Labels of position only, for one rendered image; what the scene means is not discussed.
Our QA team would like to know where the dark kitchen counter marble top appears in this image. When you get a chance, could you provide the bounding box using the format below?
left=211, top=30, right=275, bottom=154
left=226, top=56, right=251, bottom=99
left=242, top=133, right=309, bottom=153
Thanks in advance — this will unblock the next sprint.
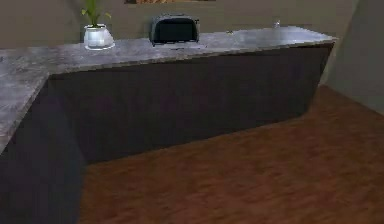
left=0, top=25, right=338, bottom=224

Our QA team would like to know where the green plant in white pot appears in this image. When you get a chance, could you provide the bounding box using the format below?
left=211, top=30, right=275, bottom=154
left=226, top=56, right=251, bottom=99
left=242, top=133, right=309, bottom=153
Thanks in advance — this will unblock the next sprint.
left=80, top=0, right=116, bottom=51

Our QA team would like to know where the black and silver toaster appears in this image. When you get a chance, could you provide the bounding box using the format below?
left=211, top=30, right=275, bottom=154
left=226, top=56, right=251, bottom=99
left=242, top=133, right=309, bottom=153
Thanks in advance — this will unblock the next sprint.
left=149, top=13, right=201, bottom=47

